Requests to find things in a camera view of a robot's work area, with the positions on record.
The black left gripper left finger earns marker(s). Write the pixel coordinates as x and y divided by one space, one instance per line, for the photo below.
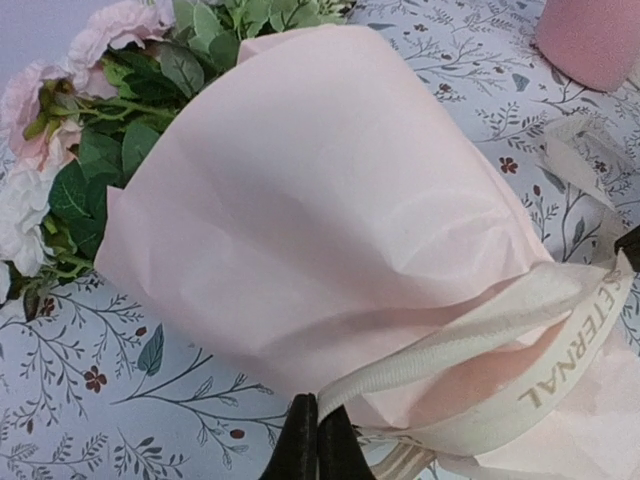
295 454

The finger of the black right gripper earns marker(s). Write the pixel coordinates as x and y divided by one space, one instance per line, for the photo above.
629 244

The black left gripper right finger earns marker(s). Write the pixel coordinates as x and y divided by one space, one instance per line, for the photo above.
339 454

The cream printed ribbon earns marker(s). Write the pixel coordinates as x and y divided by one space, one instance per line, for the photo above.
573 410

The pink flower bouquet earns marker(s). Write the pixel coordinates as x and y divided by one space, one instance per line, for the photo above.
281 188

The tall pink vase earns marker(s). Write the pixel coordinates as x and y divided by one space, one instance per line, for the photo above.
593 42

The floral patterned tablecloth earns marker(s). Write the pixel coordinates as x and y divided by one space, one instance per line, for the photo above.
96 388

